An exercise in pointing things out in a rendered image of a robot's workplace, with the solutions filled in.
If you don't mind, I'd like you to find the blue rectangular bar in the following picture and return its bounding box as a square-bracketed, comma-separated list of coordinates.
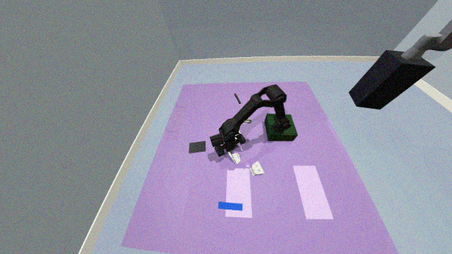
[218, 202, 242, 211]

